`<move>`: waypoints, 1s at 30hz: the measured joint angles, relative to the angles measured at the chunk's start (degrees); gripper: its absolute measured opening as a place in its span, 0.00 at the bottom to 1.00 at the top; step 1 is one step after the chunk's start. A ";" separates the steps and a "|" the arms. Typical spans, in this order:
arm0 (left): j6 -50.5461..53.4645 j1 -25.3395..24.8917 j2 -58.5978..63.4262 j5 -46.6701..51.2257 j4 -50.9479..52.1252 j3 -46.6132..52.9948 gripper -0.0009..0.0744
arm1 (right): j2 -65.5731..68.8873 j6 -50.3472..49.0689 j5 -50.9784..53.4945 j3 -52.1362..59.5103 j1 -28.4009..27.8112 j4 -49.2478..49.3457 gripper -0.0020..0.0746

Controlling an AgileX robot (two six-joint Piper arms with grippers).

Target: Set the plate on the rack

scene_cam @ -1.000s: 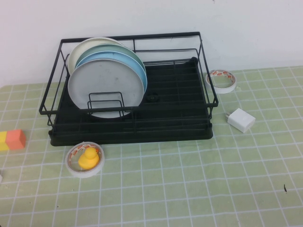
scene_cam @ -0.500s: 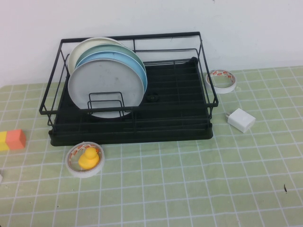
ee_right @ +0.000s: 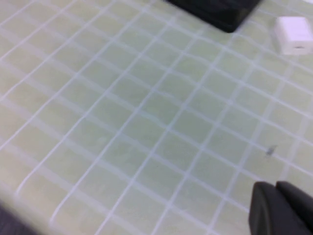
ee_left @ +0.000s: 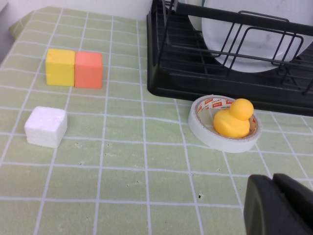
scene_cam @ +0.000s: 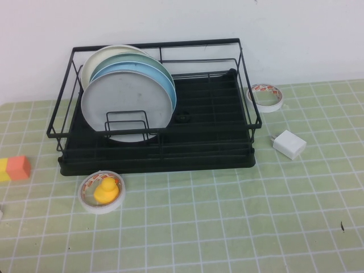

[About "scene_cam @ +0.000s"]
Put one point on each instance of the grey round plate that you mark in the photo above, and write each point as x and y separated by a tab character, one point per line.
128	96

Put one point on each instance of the light blue round plate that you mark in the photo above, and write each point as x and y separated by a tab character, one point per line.
153	72

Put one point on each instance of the pale green round plate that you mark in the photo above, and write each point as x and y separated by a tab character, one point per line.
128	57

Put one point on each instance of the cream round plate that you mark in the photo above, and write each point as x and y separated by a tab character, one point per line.
92	62

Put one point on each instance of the black plastic drain tray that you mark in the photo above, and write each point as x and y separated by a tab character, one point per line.
199	166

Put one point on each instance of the white tape roll red print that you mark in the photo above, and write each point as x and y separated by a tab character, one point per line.
96	210
266	109

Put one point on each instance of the green white-grid tablecloth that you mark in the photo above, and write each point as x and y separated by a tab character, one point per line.
199	227

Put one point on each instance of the yellow rubber duck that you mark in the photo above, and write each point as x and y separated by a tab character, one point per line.
105	194

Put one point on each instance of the orange foam block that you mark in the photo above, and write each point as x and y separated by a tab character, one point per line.
18	167

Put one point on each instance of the yellow foam block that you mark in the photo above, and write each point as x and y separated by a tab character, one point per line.
3	170

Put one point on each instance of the white USB wall charger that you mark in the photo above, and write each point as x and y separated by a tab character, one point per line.
290	145

